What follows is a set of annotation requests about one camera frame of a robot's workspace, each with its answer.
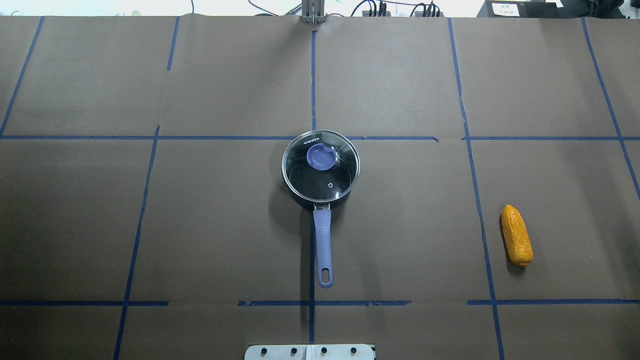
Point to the glass pot lid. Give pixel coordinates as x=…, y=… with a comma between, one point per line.
x=320, y=166

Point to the yellow corn cob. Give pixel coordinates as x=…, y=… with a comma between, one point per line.
x=515, y=237

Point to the black power box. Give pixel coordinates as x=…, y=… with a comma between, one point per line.
x=518, y=9

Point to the blue saucepan with handle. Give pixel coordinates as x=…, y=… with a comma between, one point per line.
x=322, y=223

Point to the aluminium frame post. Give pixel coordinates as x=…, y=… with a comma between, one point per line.
x=312, y=12

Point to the white pillar mount base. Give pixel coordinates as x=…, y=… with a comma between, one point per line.
x=349, y=351

